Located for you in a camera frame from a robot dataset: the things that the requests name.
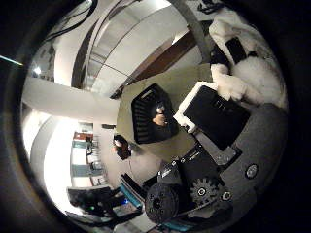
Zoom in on tan plush dog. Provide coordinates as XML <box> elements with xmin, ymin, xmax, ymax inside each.
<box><xmin>152</xmin><ymin>101</ymin><xmax>170</xmax><ymax>128</ymax></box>

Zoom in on black plastic crate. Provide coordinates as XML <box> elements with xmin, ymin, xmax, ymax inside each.
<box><xmin>130</xmin><ymin>83</ymin><xmax>180</xmax><ymax>145</ymax></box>

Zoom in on thick black cable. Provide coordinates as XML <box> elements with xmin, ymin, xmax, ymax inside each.
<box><xmin>45</xmin><ymin>0</ymin><xmax>100</xmax><ymax>43</ymax></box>

